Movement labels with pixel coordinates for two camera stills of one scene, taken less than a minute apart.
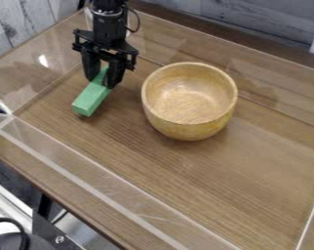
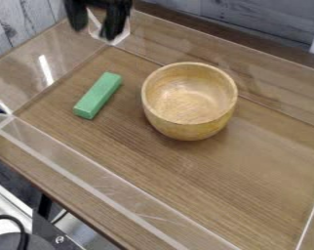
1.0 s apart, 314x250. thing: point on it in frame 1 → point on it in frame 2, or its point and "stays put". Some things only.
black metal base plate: x=46 y=231 stays put
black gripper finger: x=90 y=62 → x=77 y=14
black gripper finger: x=114 y=73 → x=117 y=10
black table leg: x=44 y=208 stays put
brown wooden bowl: x=188 y=99 stays put
